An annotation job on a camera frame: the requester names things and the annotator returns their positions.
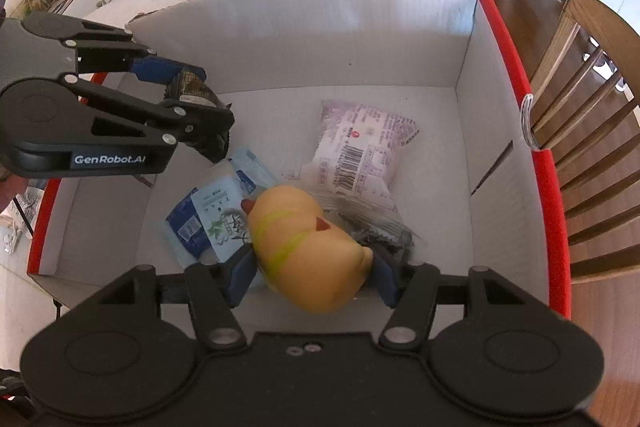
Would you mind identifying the dark seaweed clear bag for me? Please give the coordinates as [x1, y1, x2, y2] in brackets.
[335, 202, 414, 262]

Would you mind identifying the yellow duck plush toy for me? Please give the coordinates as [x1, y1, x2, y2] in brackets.
[241, 185, 373, 314]

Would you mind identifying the blue wet wipe packet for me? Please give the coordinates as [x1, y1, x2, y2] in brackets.
[163, 147, 277, 268]

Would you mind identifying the white red cardboard box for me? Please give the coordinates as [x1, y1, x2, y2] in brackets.
[27, 0, 570, 317]

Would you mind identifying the pink white snack packet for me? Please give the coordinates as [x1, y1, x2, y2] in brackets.
[299, 100, 419, 210]

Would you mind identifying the wooden chair right side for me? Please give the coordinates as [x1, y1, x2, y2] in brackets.
[521, 0, 639, 284]

